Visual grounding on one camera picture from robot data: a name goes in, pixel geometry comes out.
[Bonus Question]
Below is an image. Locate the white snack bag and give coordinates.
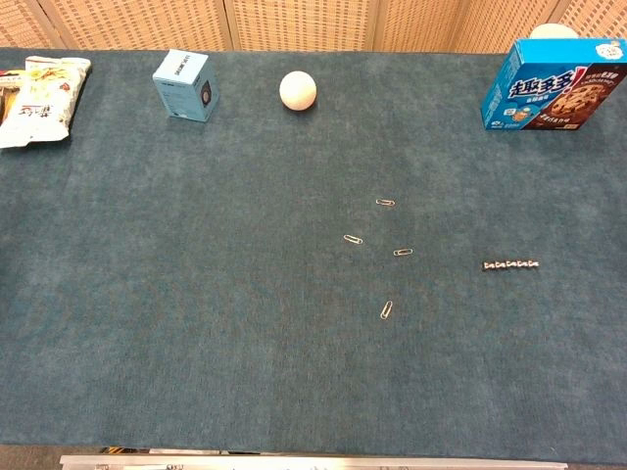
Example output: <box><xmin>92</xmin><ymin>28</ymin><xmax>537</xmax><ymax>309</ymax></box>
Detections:
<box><xmin>0</xmin><ymin>56</ymin><xmax>93</xmax><ymax>150</ymax></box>

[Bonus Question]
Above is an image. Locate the cream white ball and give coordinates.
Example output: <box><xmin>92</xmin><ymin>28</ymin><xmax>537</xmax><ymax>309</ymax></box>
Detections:
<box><xmin>278</xmin><ymin>70</ymin><xmax>318</xmax><ymax>112</ymax></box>

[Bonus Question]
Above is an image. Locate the white cup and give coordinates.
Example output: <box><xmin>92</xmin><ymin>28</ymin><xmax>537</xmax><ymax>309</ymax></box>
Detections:
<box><xmin>528</xmin><ymin>23</ymin><xmax>580</xmax><ymax>41</ymax></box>

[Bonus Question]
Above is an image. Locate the small light blue carton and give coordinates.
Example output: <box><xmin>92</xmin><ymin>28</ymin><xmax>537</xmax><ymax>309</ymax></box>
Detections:
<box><xmin>152</xmin><ymin>49</ymin><xmax>220</xmax><ymax>123</ymax></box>

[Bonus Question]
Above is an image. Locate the silver magnetic bead rod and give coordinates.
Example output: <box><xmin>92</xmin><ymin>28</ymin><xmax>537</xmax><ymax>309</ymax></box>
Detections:
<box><xmin>482</xmin><ymin>260</ymin><xmax>541</xmax><ymax>271</ymax></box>

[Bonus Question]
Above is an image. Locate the blue chocolate cookie box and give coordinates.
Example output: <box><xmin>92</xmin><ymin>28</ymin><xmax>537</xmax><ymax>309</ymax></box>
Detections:
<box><xmin>479</xmin><ymin>37</ymin><xmax>627</xmax><ymax>131</ymax></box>

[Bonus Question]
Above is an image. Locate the teal felt table cloth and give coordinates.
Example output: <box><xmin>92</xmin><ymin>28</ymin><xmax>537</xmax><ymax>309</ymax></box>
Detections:
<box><xmin>0</xmin><ymin>47</ymin><xmax>627</xmax><ymax>464</ymax></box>

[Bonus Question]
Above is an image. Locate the woven rattan folding screen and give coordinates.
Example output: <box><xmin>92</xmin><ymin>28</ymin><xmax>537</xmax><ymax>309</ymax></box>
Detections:
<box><xmin>0</xmin><ymin>0</ymin><xmax>627</xmax><ymax>54</ymax></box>

